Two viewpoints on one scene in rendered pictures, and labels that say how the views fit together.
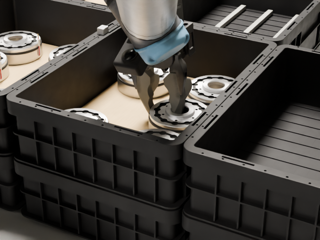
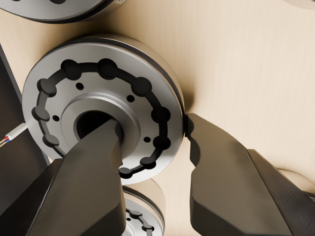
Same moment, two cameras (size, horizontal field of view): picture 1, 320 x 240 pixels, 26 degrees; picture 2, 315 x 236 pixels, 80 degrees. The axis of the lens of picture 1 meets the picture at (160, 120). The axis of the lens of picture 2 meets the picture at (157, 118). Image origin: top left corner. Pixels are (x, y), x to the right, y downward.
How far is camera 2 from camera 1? 107 cm
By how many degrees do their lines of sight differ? 41
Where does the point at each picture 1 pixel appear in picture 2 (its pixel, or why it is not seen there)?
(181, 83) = (22, 201)
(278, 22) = not seen: outside the picture
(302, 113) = not seen: hidden behind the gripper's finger
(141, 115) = (219, 115)
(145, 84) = (213, 168)
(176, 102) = (88, 139)
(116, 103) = (297, 138)
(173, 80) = (60, 207)
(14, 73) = not seen: outside the picture
